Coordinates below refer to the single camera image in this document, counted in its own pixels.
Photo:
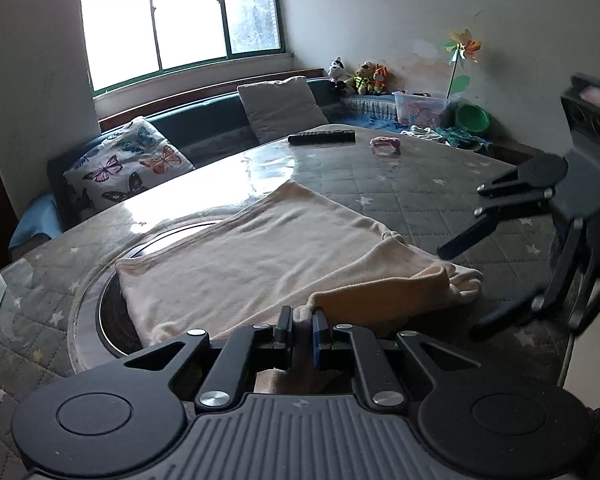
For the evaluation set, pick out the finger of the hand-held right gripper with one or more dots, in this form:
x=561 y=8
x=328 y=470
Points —
x=467 y=239
x=500 y=321

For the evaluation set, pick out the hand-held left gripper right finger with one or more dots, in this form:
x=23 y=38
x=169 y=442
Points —
x=320 y=334

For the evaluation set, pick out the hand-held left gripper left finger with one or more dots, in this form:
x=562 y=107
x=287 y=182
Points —
x=282 y=329

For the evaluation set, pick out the cream sweatshirt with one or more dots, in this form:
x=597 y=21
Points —
x=230 y=270

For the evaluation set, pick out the teal clothes heap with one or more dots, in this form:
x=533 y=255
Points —
x=455 y=137

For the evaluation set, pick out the green plastic basin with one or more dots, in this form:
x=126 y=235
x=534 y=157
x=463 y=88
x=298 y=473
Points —
x=472 y=117

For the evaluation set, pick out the pink hair scrunchie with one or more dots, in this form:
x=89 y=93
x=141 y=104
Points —
x=385 y=145

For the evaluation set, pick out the clear plastic storage box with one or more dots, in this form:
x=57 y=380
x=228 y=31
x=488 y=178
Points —
x=422 y=110

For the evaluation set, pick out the blue quilted seat cover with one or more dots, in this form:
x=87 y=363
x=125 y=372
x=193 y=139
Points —
x=370 y=110

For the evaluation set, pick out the round black hotplate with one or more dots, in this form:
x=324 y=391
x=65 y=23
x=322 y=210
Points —
x=112 y=320

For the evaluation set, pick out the black remote control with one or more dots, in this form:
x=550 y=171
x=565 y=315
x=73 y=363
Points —
x=322 y=136

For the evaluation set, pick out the orange fox plush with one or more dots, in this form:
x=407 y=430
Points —
x=380 y=80

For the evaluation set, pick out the colourful toy pinwheel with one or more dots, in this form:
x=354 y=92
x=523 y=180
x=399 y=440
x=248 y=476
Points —
x=462 y=47

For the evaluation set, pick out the tiger plush with yellow vest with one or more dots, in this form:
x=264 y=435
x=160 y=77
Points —
x=363 y=80

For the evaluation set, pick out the black and white cow plush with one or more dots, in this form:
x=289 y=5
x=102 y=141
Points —
x=337 y=71

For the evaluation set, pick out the plain white pillow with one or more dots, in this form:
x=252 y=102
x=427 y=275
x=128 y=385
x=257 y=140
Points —
x=282 y=107

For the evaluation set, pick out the teal corner sofa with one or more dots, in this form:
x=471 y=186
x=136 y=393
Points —
x=200 y=120

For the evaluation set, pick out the butterfly print pillow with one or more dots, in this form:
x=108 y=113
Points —
x=125 y=165

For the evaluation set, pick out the blue blanket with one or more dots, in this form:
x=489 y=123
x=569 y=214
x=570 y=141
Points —
x=32 y=225

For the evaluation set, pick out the green framed window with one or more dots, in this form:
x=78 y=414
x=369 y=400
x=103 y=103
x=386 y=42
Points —
x=190 y=25

